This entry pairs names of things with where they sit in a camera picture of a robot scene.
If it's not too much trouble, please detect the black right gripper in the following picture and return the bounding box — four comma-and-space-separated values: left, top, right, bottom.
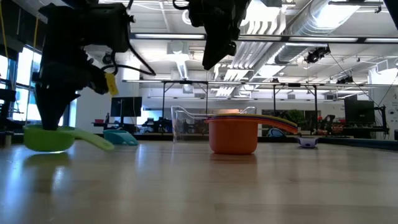
188, 0, 251, 70

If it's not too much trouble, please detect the purple measuring cup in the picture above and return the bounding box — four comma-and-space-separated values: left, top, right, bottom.
296, 136, 320, 149

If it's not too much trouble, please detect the black computer monitor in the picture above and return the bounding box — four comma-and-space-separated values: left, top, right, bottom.
110, 96, 143, 125
344, 98, 376, 124

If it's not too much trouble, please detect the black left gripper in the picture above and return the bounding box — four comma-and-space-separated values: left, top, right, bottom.
32, 49, 109, 130

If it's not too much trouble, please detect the yellow gripper tag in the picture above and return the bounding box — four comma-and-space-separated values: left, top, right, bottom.
104, 72, 119, 96

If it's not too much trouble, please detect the teal measuring cup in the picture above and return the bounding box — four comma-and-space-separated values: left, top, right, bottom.
103, 129, 139, 146

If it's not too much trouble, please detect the orange measuring cup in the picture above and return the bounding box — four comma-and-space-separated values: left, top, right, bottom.
205, 118, 299, 156

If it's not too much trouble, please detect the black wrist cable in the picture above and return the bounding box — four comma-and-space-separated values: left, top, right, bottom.
172, 0, 191, 11
101, 42, 157, 77

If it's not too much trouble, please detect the black metal rig frame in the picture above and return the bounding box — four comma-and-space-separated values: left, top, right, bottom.
272, 82, 318, 131
161, 80, 209, 121

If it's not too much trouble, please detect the clear plastic basket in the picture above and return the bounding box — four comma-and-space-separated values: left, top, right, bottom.
170, 105, 257, 144

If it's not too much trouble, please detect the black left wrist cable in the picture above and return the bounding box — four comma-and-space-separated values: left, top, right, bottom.
101, 42, 157, 77

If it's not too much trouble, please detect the green leafy room plant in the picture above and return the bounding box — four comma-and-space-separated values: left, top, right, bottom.
285, 109, 307, 127

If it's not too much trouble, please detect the green measuring cup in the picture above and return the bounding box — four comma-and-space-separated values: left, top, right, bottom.
23, 124, 115, 153

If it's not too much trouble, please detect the black aluminium table frame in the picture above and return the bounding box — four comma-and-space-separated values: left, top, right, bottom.
133, 133, 398, 152

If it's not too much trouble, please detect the ceiling strip light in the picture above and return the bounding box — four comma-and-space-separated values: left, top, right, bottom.
133, 33, 206, 40
363, 37, 398, 44
289, 37, 359, 43

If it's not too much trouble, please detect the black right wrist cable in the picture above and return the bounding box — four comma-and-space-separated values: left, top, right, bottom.
172, 0, 191, 11

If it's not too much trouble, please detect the silver ceiling air duct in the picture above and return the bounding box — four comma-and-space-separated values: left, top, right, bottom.
275, 0, 363, 65

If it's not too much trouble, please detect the blue rounded object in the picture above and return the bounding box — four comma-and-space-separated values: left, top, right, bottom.
267, 127, 285, 138

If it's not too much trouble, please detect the black ceiling-mounted camera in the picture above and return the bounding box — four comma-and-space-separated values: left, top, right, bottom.
304, 45, 331, 65

